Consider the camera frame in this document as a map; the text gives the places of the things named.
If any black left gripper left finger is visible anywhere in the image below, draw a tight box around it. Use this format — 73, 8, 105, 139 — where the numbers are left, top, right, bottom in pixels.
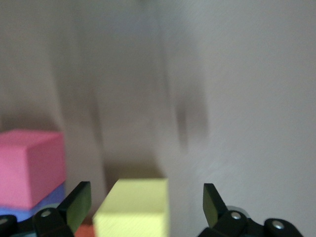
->
0, 181, 92, 237

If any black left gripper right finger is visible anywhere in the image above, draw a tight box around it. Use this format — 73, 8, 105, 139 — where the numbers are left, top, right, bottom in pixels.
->
197, 183, 304, 237

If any purple foam cube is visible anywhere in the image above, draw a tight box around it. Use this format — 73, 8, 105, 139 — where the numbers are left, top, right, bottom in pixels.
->
0, 181, 67, 223

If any orange foam cube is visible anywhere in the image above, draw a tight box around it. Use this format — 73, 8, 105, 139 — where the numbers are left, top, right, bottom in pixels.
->
74, 223, 96, 237

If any red foam cube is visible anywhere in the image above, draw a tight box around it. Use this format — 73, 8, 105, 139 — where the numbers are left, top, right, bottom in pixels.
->
0, 129, 67, 210

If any yellow foam cube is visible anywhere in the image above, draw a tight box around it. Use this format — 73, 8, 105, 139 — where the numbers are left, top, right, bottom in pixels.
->
92, 178, 170, 237

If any brown table mat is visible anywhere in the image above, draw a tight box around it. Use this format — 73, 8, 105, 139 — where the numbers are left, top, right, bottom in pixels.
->
0, 0, 316, 237

